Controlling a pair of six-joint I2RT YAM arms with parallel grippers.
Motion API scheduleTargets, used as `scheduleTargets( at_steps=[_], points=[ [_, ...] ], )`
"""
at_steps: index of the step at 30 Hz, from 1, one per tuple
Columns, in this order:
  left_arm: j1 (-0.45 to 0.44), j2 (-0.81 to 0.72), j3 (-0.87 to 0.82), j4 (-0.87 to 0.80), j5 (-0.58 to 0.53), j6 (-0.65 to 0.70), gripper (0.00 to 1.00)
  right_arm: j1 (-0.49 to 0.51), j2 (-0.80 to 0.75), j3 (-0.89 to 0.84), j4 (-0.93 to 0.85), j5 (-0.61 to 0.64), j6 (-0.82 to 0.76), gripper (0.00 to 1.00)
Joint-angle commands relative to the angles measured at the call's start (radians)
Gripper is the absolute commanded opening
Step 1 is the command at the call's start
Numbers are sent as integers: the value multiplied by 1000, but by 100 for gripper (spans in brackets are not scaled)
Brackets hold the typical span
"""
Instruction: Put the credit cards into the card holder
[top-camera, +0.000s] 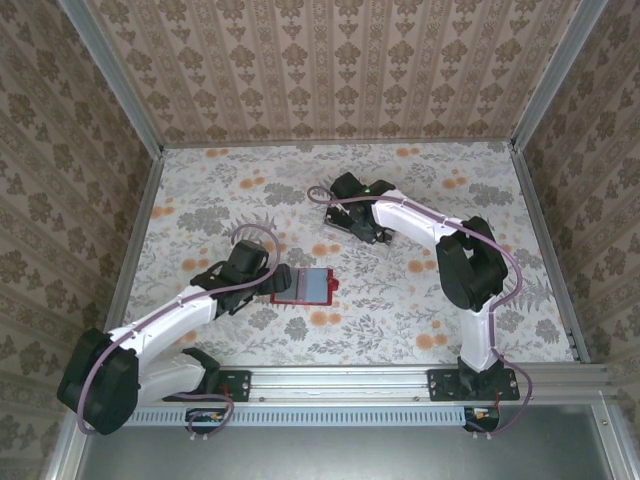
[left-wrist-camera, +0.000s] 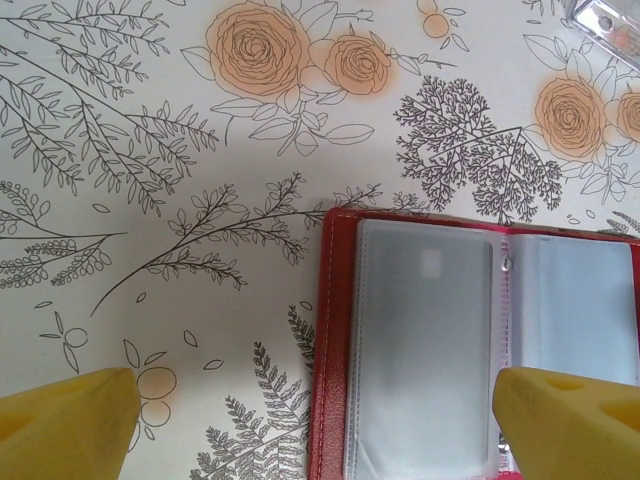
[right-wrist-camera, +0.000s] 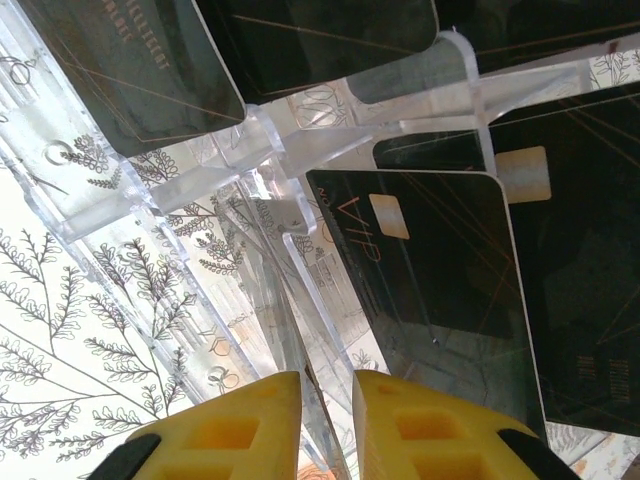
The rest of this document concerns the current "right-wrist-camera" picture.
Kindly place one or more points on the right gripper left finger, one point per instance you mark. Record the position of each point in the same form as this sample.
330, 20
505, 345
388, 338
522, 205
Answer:
280, 425

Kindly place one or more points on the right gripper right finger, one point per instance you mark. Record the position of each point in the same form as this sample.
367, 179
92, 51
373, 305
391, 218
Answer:
380, 425

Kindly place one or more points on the black VIP credit card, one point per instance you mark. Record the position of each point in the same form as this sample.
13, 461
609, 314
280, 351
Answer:
440, 280
590, 250
150, 75
550, 25
325, 40

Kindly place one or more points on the clear acrylic card stand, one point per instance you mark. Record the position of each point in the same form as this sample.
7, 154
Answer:
250, 165

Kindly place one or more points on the floral patterned table covering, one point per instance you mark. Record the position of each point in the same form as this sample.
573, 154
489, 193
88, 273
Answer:
50, 350

